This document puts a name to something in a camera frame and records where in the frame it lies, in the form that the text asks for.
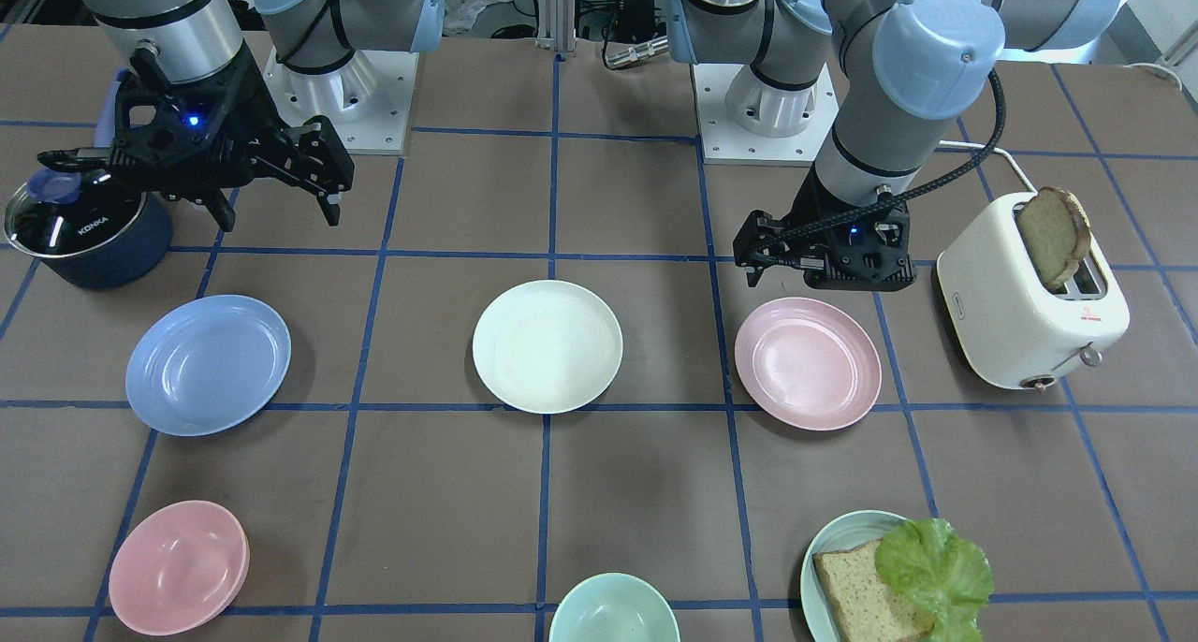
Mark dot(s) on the aluminium frame post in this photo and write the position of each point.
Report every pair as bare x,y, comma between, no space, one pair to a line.
556,29

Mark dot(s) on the dark blue saucepan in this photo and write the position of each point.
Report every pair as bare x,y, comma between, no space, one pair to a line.
126,258

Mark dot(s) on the bread slice on plate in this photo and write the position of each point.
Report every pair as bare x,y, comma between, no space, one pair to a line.
864,608

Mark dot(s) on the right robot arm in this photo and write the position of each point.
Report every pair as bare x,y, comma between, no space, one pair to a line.
198,37

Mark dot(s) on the pink bowl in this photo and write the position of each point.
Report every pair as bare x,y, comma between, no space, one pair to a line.
179,568

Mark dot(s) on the white plate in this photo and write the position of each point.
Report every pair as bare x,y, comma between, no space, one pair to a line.
547,347

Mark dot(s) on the bread slice in toaster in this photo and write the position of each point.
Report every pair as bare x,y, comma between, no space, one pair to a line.
1057,234

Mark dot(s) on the blue plate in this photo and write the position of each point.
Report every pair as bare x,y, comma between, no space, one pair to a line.
208,365

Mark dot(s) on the white toaster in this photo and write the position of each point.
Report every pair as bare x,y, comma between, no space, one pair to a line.
1011,330

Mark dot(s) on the green bowl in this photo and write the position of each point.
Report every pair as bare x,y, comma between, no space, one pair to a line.
614,607

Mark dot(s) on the glass pot lid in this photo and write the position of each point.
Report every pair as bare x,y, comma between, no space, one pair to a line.
57,214

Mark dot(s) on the green lettuce leaf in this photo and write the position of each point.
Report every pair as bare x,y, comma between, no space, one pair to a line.
944,575

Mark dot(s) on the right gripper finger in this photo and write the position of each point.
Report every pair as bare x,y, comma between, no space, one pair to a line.
221,210
330,206

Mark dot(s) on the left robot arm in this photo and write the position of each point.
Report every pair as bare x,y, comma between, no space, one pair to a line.
925,106

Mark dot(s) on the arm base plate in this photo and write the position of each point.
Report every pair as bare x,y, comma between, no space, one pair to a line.
368,101
744,121

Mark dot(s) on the pink plate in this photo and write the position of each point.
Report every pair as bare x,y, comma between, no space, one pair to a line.
808,364

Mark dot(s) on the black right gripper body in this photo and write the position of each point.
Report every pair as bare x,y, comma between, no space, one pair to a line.
245,106

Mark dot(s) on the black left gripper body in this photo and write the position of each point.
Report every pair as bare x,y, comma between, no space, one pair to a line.
824,202

